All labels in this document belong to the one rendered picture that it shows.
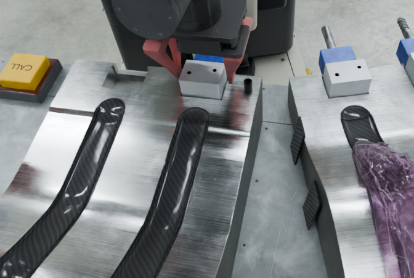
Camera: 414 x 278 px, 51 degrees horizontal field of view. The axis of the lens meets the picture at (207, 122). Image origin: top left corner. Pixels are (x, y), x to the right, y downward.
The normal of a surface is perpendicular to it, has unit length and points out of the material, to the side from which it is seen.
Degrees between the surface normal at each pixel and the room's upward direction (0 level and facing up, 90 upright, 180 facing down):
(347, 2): 0
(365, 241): 13
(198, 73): 0
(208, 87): 90
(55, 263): 27
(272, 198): 0
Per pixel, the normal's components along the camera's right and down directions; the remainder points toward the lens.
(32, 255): 0.00, -0.89
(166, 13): -0.29, 0.79
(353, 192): -0.12, -0.78
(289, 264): -0.11, -0.60
